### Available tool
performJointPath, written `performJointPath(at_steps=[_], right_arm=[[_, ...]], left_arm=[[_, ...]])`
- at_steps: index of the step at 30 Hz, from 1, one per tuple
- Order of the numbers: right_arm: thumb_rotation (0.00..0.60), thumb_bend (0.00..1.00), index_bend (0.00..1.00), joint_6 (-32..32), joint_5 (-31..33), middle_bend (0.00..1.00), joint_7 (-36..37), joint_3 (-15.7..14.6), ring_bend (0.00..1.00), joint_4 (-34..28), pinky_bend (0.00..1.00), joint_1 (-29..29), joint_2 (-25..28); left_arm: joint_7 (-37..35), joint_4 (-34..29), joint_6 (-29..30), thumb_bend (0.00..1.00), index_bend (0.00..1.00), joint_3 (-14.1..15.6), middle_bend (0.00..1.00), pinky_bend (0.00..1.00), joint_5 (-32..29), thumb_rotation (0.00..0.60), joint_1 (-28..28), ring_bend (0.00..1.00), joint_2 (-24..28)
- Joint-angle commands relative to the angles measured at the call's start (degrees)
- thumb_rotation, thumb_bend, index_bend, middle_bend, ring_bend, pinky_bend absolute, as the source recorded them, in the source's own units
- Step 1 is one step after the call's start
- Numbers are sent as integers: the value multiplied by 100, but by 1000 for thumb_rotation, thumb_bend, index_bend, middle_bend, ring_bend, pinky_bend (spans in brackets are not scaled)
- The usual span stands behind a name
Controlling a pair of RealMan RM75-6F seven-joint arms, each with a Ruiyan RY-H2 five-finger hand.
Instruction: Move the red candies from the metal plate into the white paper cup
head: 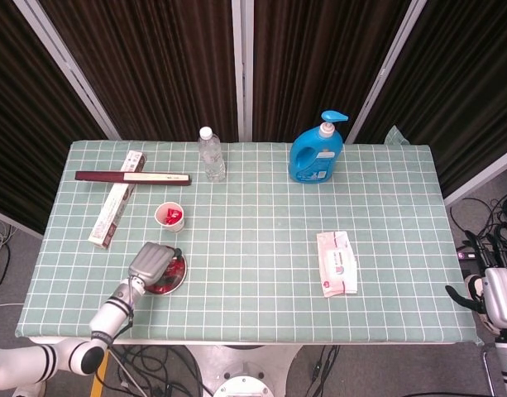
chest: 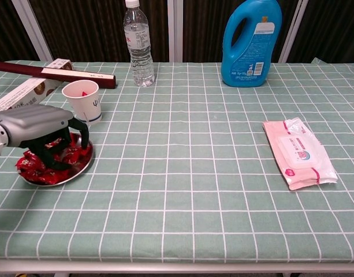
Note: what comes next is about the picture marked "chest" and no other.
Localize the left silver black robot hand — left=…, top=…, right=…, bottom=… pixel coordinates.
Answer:
left=0, top=103, right=90, bottom=171

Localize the white paper cup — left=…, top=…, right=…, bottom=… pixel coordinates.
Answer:
left=61, top=80, right=103, bottom=125

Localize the long white red box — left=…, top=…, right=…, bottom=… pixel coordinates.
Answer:
left=0, top=58, right=75, bottom=113

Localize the long maroon box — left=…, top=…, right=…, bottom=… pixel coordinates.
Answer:
left=0, top=60, right=117, bottom=89

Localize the round metal plate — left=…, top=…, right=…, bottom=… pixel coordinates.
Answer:
left=18, top=132, right=95, bottom=188

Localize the dark brown partition panel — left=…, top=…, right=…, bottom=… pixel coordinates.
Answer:
left=167, top=0, right=309, bottom=63
left=0, top=0, right=53, bottom=62
left=279, top=0, right=354, bottom=64
left=12, top=0, right=177, bottom=63

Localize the clear plastic water bottle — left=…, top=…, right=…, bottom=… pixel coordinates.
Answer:
left=123, top=0, right=156, bottom=88

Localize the green checked tablecloth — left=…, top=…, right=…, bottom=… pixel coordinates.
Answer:
left=0, top=57, right=354, bottom=264

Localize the blue detergent pump bottle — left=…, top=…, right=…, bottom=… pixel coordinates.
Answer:
left=221, top=0, right=283, bottom=87

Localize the pink wet wipes pack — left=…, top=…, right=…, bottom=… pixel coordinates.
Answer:
left=262, top=117, right=338, bottom=191

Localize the silver table frame edge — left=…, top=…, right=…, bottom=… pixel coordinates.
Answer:
left=0, top=259, right=354, bottom=277

